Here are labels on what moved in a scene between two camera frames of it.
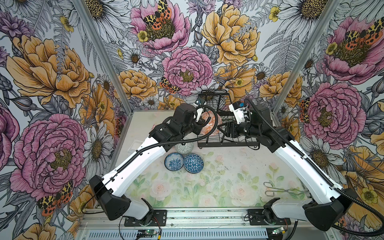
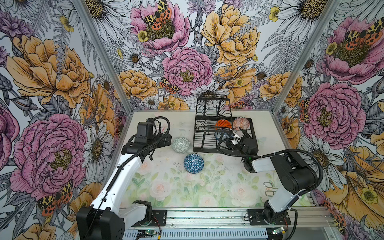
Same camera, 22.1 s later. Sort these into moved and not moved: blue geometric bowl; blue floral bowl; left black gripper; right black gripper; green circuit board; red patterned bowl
Moved: blue floral bowl; right black gripper; red patterned bowl; left black gripper
Not moved: green circuit board; blue geometric bowl
